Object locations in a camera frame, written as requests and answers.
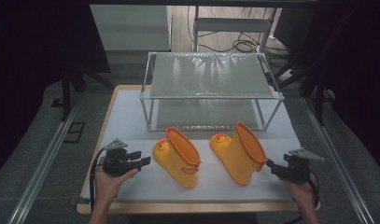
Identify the wooden table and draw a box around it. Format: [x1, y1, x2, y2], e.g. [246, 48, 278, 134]
[76, 84, 303, 216]

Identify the metal two-tier shelf rack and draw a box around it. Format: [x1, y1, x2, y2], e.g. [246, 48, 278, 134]
[139, 51, 286, 133]

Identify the grey metal frame stand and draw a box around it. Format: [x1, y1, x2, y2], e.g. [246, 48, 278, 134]
[192, 5, 278, 54]

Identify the black floor socket frame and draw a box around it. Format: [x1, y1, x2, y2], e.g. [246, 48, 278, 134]
[63, 121, 87, 145]

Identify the aluminium floor rail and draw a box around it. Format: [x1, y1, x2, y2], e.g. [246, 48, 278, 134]
[301, 96, 376, 224]
[7, 92, 83, 224]

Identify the black coiled floor cable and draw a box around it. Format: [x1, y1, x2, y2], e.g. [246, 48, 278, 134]
[233, 31, 291, 63]

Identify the grey cabinet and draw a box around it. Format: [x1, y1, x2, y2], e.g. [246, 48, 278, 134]
[90, 4, 174, 52]

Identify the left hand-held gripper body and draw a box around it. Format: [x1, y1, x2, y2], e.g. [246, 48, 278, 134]
[102, 138, 139, 178]

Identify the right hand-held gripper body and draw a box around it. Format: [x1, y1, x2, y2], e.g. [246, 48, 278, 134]
[282, 147, 326, 185]

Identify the person's right hand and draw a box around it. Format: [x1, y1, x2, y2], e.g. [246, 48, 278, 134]
[280, 174, 320, 213]

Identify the black metal stand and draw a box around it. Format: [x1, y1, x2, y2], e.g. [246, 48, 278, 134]
[60, 62, 115, 123]
[275, 8, 338, 127]

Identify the white table mat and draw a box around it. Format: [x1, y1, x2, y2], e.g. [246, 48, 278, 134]
[82, 89, 302, 203]

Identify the person's left hand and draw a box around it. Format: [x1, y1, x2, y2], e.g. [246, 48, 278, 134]
[93, 167, 139, 203]

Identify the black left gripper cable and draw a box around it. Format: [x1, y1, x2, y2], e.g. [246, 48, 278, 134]
[89, 147, 107, 213]

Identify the yellow duck rain boot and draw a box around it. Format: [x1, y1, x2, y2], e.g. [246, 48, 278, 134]
[208, 121, 269, 187]
[151, 126, 203, 189]

